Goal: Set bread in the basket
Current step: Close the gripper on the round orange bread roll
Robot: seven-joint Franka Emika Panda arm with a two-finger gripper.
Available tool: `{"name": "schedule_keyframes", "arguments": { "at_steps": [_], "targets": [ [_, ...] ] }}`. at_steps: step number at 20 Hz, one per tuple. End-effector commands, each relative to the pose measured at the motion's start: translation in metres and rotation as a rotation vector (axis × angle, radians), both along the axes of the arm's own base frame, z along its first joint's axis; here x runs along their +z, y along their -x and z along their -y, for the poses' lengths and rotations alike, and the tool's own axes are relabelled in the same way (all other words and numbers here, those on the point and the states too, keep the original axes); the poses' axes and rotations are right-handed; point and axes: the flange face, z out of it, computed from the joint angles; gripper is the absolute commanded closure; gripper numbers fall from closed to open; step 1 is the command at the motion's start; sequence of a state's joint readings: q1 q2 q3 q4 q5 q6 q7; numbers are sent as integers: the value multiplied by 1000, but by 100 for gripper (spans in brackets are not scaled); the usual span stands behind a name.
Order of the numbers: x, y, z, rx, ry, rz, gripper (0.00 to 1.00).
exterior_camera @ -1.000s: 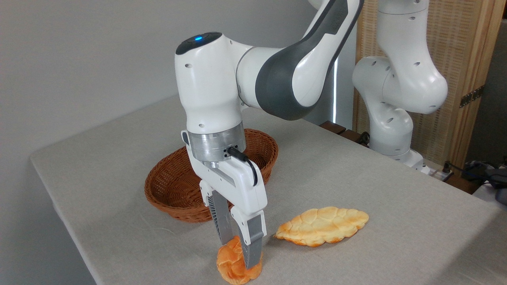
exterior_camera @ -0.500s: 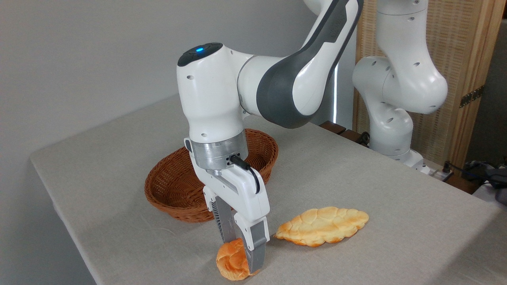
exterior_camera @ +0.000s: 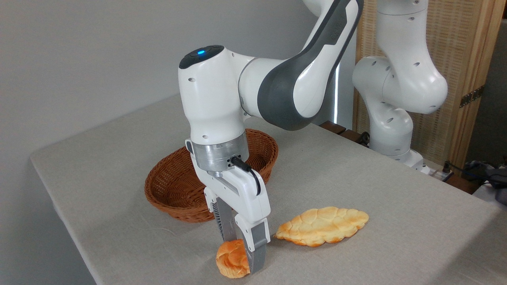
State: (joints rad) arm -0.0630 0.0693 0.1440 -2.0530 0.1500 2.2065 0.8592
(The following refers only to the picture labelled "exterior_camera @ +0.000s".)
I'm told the white power strip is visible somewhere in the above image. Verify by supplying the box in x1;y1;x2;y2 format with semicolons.
421;164;454;182

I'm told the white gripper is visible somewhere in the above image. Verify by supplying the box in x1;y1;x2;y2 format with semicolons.
185;139;272;275

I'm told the metal screen hinge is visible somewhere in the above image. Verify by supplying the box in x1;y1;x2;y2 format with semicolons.
459;85;485;108

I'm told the dark brown wooden block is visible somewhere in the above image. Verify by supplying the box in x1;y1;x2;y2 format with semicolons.
319;121;347;135
340;129;369;147

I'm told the round knotted bread roll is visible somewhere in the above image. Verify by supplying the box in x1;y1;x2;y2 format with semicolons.
216;239;251;279

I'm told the flat leaf-shaped bread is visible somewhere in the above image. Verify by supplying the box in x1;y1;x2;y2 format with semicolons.
274;206;370;248

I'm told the dark grey bag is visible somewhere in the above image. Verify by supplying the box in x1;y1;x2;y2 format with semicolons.
461;160;507;205

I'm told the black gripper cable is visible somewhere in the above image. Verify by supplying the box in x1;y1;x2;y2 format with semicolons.
230;156;262;197

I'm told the brown oval wicker basket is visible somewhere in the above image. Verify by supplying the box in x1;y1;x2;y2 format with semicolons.
144;128;279;223

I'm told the grey tablecloth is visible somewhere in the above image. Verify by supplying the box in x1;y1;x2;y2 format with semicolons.
30;93;507;285

